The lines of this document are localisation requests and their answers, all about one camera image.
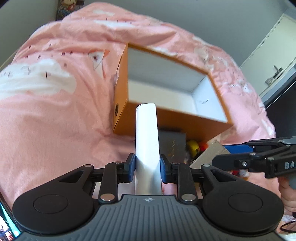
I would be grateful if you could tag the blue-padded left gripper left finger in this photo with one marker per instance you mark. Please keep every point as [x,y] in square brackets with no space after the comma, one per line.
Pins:
[113,174]

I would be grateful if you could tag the white rectangular box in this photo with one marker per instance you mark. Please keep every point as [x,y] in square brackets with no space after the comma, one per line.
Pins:
[147,168]

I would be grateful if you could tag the pink patterned bed duvet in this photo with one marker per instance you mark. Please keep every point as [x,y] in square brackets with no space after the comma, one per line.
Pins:
[57,107]

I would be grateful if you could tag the orange round toy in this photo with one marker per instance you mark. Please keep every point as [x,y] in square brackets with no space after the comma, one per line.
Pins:
[202,146]

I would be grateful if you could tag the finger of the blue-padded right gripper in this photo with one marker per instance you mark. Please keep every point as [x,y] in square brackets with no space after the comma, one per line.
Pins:
[230,162]
[238,148]

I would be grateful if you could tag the tan cardboard box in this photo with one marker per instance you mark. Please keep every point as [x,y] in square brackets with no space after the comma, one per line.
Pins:
[214,149]

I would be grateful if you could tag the person's right hand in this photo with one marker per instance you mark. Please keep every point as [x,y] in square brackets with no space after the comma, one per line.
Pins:
[287,194]

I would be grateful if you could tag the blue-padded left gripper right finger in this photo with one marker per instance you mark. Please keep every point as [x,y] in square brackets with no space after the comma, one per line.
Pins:
[180,174]

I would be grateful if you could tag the orange open storage box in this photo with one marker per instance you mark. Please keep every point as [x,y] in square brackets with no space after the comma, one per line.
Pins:
[186,98]

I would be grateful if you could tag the dark grey fabric box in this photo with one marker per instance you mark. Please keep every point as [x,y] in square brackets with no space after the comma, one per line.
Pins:
[172,145]

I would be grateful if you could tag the yellow round toy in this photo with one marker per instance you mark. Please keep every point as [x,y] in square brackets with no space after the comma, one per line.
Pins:
[193,148]

